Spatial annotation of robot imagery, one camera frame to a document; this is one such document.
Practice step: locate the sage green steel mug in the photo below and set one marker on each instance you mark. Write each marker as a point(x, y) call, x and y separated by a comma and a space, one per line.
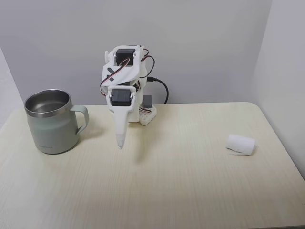
point(51, 128)

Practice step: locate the white gauze dressing roll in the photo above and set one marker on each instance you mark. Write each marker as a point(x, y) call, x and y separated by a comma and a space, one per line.
point(240, 144)

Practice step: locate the grey table clamp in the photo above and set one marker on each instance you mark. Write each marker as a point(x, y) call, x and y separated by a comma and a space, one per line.
point(147, 101)

